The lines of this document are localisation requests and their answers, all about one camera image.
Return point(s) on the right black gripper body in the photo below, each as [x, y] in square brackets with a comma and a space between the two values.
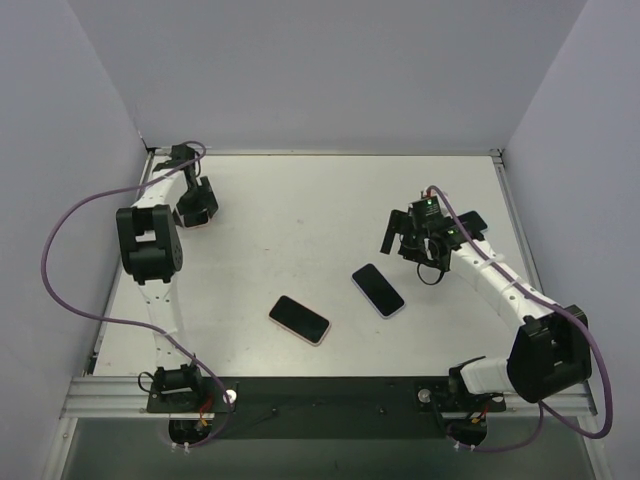
[407, 239]

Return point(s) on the aluminium front rail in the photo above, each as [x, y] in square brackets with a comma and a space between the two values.
[120, 397]

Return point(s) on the phone in pink case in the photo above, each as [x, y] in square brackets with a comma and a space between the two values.
[299, 320]

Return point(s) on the pink phone case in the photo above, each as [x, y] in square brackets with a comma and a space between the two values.
[191, 221]

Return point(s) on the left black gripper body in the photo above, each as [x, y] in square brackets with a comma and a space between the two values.
[195, 208]

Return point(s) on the phone in blue case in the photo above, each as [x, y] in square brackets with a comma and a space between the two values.
[473, 223]

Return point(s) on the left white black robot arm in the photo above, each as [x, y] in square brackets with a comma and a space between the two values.
[151, 252]

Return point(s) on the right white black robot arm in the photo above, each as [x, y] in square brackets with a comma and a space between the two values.
[549, 352]

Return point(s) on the lavender phone case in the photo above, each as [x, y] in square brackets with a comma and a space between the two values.
[382, 314]

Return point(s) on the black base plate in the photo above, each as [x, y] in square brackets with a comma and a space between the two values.
[319, 408]

